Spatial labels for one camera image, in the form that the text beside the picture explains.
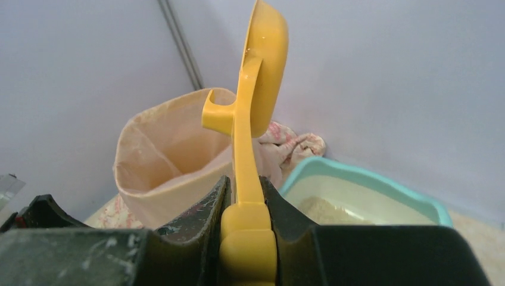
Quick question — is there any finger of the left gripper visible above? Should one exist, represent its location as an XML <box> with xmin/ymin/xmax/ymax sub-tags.
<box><xmin>1</xmin><ymin>194</ymin><xmax>89</xmax><ymax>233</ymax></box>

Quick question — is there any teal litter box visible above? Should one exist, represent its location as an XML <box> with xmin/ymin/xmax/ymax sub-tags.
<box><xmin>279</xmin><ymin>157</ymin><xmax>453</xmax><ymax>228</ymax></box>

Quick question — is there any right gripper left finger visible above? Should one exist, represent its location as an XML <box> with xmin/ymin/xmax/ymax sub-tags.
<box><xmin>1</xmin><ymin>176</ymin><xmax>231</xmax><ymax>285</ymax></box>

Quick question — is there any yellow litter scoop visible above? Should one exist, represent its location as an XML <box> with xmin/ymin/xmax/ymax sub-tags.
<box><xmin>201</xmin><ymin>1</ymin><xmax>289</xmax><ymax>285</ymax></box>

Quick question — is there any orange plastic bin liner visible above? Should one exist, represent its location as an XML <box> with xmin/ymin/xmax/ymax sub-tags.
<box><xmin>113</xmin><ymin>89</ymin><xmax>233</xmax><ymax>229</ymax></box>

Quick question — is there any cat litter sand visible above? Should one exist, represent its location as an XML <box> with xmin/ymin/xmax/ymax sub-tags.
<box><xmin>298</xmin><ymin>197</ymin><xmax>373</xmax><ymax>225</ymax></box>

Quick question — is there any pink patterned cloth bag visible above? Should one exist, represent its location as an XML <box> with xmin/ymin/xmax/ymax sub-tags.
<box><xmin>85</xmin><ymin>122</ymin><xmax>326</xmax><ymax>228</ymax></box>

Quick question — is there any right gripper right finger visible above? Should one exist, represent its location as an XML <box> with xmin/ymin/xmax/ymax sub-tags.
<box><xmin>260</xmin><ymin>177</ymin><xmax>490</xmax><ymax>285</ymax></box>

